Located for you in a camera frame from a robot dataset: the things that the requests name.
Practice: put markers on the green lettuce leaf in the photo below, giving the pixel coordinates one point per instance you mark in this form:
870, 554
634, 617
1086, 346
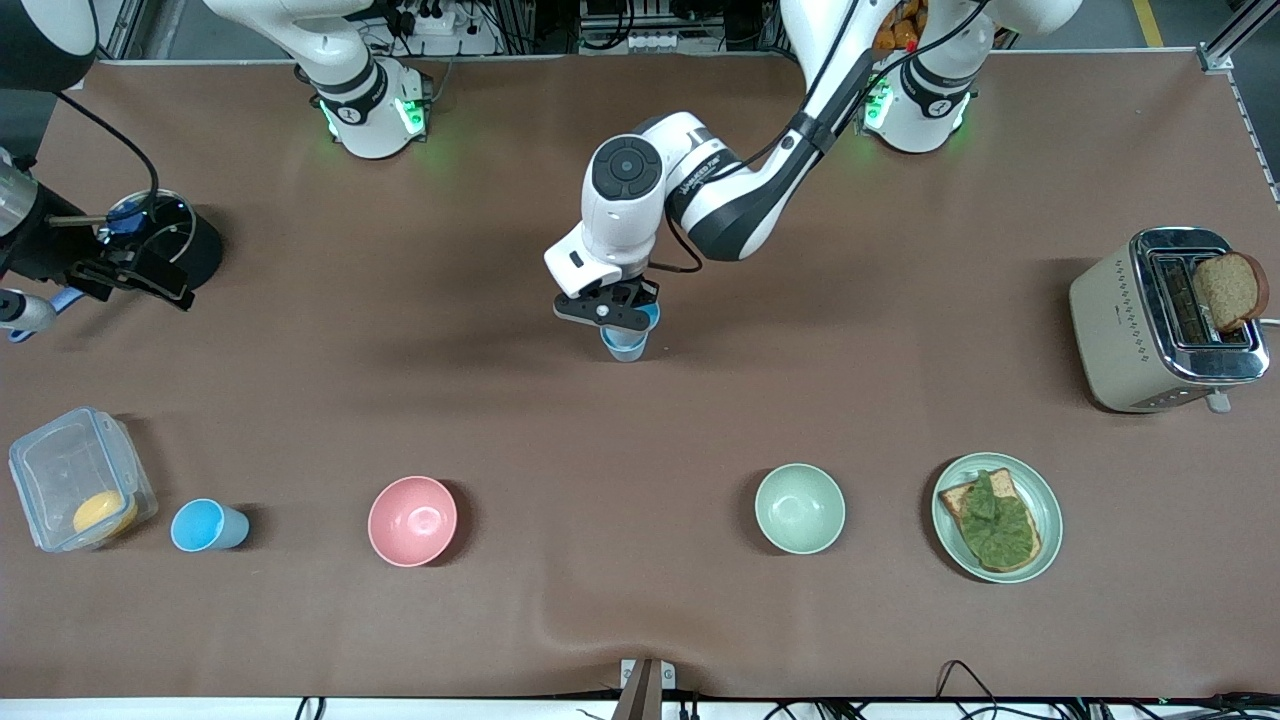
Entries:
1000, 530

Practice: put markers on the clear plastic storage container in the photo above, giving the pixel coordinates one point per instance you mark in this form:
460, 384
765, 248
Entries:
60, 470

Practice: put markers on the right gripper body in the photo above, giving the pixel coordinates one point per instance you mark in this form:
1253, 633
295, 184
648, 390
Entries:
42, 250

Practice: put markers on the white socket bar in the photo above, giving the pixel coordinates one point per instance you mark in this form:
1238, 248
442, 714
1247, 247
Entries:
655, 42

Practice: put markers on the white power strip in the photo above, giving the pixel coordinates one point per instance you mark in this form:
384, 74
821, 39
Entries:
430, 20

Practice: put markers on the bag of orange buns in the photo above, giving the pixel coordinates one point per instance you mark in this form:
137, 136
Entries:
895, 35

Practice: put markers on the toast slice under lettuce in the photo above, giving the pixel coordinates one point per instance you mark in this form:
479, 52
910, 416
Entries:
955, 497

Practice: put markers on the orange round food piece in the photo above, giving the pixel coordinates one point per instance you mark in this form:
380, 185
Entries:
100, 512

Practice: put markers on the glass lid with blue knob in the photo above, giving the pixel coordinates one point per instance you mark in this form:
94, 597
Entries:
125, 215

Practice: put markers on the pale green bowl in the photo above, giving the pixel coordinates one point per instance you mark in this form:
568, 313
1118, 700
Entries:
800, 508

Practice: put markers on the brown bread slice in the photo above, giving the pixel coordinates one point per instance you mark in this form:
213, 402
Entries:
1228, 290

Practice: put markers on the cream and chrome toaster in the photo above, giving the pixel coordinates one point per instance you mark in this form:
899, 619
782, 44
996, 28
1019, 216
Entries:
1110, 320

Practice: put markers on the pale green plate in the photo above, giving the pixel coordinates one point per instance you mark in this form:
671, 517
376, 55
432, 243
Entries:
1045, 520

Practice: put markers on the pink bowl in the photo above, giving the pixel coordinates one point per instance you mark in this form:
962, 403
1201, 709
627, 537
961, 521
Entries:
412, 520

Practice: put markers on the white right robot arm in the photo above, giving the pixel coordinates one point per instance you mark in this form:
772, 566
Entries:
370, 100

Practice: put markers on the aluminium frame post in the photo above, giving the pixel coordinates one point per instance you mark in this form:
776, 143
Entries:
1215, 58

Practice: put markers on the brown table cover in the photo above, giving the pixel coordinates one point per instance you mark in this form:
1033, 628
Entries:
640, 450

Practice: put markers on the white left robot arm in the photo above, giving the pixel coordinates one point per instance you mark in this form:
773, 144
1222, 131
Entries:
740, 200

